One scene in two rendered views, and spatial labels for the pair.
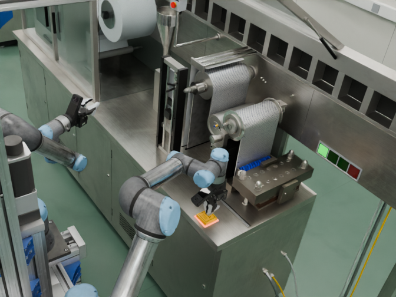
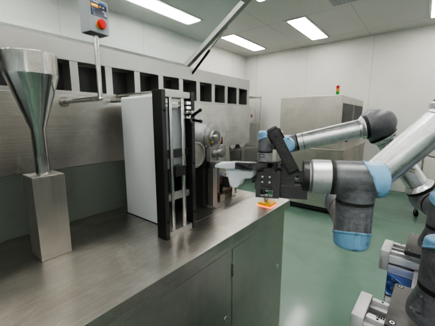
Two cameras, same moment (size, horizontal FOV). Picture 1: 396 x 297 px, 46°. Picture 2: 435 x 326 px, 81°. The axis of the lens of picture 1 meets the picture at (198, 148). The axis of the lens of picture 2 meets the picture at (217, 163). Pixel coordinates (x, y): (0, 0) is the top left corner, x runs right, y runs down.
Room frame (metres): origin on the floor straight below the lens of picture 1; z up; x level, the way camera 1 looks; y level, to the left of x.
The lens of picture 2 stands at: (2.04, 1.13, 1.34)
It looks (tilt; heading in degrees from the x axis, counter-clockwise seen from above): 10 degrees down; 260
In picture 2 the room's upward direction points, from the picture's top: straight up
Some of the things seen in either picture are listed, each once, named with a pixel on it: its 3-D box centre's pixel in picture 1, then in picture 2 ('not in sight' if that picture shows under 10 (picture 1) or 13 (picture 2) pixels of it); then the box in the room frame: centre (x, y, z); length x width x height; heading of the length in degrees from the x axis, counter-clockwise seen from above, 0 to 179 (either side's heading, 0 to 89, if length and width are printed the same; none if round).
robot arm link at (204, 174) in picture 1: (203, 172); not in sight; (1.48, -0.04, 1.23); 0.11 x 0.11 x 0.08; 65
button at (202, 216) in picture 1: (206, 217); (267, 204); (1.55, -0.08, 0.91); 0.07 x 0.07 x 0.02; 41
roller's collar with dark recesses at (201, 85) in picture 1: (198, 86); not in sight; (2.00, 0.03, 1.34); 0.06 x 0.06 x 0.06; 41
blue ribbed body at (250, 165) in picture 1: (255, 164); not in sight; (1.85, -0.30, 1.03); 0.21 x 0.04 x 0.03; 131
